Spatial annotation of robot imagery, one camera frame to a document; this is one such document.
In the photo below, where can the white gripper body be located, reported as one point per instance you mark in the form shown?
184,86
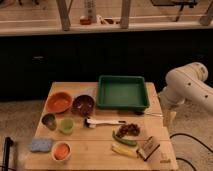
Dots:
168,113

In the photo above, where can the white dish brush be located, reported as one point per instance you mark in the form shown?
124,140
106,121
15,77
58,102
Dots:
92,123

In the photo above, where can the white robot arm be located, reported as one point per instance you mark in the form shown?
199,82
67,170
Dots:
185,83

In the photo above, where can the green plastic tray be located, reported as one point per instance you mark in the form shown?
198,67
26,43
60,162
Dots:
122,93

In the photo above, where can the green pepper toy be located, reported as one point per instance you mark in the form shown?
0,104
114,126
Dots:
127,142

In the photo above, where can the yellow corn toy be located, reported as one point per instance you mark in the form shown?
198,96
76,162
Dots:
123,151

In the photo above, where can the dark purple bowl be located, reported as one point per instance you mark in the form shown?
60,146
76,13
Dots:
83,105

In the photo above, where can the green cup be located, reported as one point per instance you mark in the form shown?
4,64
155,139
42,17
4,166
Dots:
66,126

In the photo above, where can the white bowl orange inside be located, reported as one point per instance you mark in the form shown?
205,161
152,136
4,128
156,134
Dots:
61,152

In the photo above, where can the metal cup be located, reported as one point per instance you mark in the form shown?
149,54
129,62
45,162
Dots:
49,121

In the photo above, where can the blue sponge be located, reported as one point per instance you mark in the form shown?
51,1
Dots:
41,145

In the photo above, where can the black post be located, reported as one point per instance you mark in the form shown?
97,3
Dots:
8,143

